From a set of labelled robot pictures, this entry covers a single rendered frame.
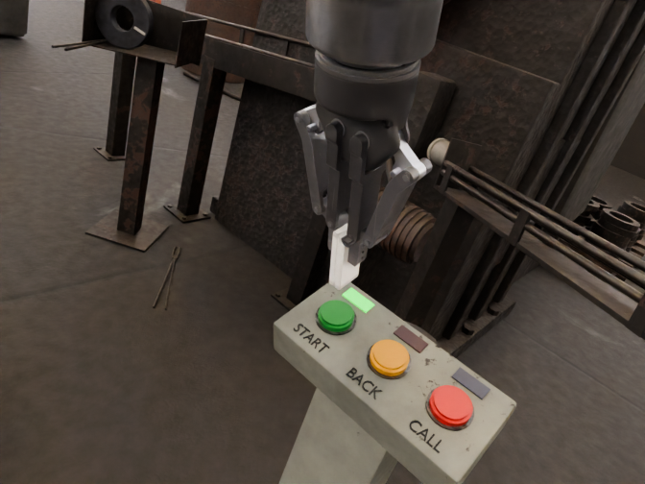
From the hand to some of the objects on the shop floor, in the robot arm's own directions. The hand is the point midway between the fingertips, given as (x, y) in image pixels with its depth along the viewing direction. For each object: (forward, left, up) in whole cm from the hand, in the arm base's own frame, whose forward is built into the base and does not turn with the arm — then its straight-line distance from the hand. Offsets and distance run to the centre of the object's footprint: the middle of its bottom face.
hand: (346, 254), depth 48 cm
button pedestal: (+3, -10, -69) cm, 70 cm away
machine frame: (+105, +78, -75) cm, 151 cm away
